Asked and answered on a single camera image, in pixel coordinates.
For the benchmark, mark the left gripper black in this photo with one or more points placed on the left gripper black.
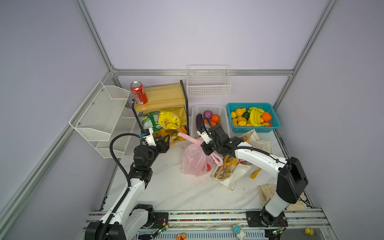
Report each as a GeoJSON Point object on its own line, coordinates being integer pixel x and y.
{"type": "Point", "coordinates": [160, 142]}

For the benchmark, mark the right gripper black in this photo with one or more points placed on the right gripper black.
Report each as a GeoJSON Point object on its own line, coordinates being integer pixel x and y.
{"type": "Point", "coordinates": [203, 146]}

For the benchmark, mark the pink plastic grocery bag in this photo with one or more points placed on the pink plastic grocery bag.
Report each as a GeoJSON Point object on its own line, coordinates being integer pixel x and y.
{"type": "Point", "coordinates": [194, 161]}

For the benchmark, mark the white canvas tote bag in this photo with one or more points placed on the white canvas tote bag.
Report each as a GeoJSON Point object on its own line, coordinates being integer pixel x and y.
{"type": "Point", "coordinates": [233, 169]}

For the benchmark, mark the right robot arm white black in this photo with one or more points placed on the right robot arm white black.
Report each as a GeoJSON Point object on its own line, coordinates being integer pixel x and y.
{"type": "Point", "coordinates": [290, 175]}

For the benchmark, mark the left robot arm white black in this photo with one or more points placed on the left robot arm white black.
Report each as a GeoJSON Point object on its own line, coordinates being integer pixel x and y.
{"type": "Point", "coordinates": [127, 217]}

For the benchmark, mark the orange carrot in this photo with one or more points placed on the orange carrot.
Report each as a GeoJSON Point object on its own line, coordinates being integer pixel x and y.
{"type": "Point", "coordinates": [210, 122]}

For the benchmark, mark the small orange vegetable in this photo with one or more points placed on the small orange vegetable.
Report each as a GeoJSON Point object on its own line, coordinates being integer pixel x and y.
{"type": "Point", "coordinates": [215, 119]}

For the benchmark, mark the purple onion top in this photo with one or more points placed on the purple onion top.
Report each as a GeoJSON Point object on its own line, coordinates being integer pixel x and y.
{"type": "Point", "coordinates": [208, 114]}

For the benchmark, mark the dark eggplant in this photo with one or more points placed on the dark eggplant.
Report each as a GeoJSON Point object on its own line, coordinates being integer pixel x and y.
{"type": "Point", "coordinates": [199, 121]}

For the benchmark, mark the white plastic vegetable basket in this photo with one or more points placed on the white plastic vegetable basket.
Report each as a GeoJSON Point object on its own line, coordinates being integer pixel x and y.
{"type": "Point", "coordinates": [216, 110]}

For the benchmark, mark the green snack bag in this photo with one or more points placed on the green snack bag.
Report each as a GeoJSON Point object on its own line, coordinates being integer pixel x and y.
{"type": "Point", "coordinates": [151, 120]}

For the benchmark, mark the orange snack bag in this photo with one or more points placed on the orange snack bag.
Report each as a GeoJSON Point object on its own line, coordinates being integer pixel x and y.
{"type": "Point", "coordinates": [174, 138]}

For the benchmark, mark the yellow pear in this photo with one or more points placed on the yellow pear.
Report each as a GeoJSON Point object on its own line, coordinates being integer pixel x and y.
{"type": "Point", "coordinates": [240, 112]}

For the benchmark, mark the yellow chips bag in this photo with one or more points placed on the yellow chips bag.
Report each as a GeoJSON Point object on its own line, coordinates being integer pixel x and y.
{"type": "Point", "coordinates": [171, 118]}

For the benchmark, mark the banana bunch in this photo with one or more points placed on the banana bunch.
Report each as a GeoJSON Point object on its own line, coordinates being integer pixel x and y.
{"type": "Point", "coordinates": [255, 118]}

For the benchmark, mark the orange fruit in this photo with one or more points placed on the orange fruit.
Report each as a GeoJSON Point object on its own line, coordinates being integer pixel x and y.
{"type": "Point", "coordinates": [266, 117]}

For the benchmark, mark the teal plastic fruit basket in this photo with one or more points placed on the teal plastic fruit basket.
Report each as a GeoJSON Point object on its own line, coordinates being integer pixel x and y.
{"type": "Point", "coordinates": [275, 123]}

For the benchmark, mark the red cola can left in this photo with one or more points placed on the red cola can left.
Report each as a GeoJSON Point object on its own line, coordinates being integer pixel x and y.
{"type": "Point", "coordinates": [139, 93]}

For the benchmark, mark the wooden two-tier shelf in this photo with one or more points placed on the wooden two-tier shelf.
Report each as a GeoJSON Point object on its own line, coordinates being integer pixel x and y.
{"type": "Point", "coordinates": [162, 97]}

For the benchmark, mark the beige folded cloth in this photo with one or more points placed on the beige folded cloth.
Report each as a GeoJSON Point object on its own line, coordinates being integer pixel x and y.
{"type": "Point", "coordinates": [266, 192]}

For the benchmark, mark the blue white toy figure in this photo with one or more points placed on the blue white toy figure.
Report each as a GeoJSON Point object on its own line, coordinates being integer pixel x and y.
{"type": "Point", "coordinates": [239, 232]}

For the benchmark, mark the orange bear toy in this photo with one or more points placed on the orange bear toy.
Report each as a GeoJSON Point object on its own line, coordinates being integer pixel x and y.
{"type": "Point", "coordinates": [182, 236]}

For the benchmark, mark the yellow minion toy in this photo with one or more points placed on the yellow minion toy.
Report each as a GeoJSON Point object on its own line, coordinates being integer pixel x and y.
{"type": "Point", "coordinates": [310, 232]}

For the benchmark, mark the white mesh wall rack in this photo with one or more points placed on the white mesh wall rack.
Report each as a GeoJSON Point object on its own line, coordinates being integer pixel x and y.
{"type": "Point", "coordinates": [103, 116]}

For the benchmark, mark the white wire wall basket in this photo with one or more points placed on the white wire wall basket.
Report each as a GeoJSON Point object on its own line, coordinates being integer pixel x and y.
{"type": "Point", "coordinates": [208, 81]}

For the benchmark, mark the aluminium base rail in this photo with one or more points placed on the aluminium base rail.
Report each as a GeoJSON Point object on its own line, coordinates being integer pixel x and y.
{"type": "Point", "coordinates": [218, 225]}

